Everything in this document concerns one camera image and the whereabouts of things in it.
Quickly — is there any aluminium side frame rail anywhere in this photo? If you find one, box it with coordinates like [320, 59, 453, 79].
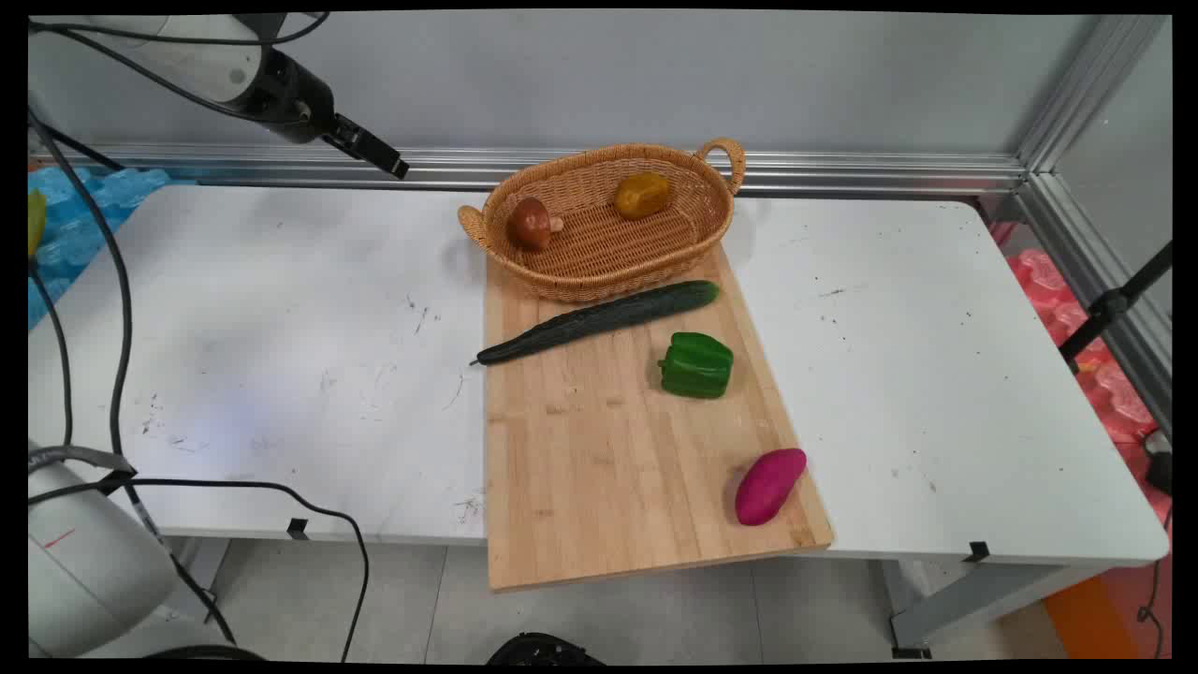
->
[1015, 173, 1173, 436]

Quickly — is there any pink bubble foam sheet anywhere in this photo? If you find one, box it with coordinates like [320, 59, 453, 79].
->
[1006, 248, 1173, 525]

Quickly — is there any grey cable strap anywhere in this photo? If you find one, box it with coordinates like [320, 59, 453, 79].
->
[28, 444, 138, 497]

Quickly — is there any thick black cable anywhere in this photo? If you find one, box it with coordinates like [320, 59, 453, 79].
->
[28, 110, 237, 647]

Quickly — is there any woven wicker basket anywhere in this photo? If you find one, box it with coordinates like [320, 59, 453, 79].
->
[457, 138, 747, 303]

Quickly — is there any grey table leg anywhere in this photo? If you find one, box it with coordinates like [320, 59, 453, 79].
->
[154, 537, 233, 623]
[880, 559, 1119, 659]

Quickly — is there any orange floor object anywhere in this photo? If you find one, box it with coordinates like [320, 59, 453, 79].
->
[1044, 574, 1150, 659]

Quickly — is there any green toy bell pepper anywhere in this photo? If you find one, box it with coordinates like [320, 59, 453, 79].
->
[657, 331, 735, 401]

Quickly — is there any aluminium corner post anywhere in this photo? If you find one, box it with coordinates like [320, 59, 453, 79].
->
[1015, 14, 1171, 174]

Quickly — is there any black round object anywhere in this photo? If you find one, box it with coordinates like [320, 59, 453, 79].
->
[485, 632, 607, 666]

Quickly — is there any black tripod stand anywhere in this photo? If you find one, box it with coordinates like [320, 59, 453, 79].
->
[1058, 242, 1173, 375]

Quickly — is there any dark green toy cucumber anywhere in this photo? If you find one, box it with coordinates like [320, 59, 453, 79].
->
[470, 280, 721, 367]

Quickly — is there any blue cloth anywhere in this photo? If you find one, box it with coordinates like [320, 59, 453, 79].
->
[28, 167, 171, 330]

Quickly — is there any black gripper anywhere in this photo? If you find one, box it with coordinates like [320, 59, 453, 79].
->
[243, 47, 411, 180]

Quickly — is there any horizontal aluminium frame rail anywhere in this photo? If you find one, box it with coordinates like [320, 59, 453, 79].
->
[28, 143, 1030, 196]

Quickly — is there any wooden cutting board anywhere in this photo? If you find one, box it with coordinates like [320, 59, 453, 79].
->
[484, 245, 834, 593]

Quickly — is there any purple toy sweet potato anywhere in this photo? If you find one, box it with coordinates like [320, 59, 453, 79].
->
[734, 447, 808, 527]

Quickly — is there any yellow toy bell pepper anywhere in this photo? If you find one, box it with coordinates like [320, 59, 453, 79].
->
[613, 172, 673, 221]

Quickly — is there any brown toy mushroom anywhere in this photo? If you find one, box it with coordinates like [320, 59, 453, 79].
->
[507, 197, 565, 253]

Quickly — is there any black power adapter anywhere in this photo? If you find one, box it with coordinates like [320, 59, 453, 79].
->
[1144, 429, 1173, 497]

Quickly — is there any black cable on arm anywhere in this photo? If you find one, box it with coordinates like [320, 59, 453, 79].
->
[28, 11, 330, 127]

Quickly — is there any thin black floor cable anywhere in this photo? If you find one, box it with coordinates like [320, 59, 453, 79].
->
[1136, 505, 1173, 659]

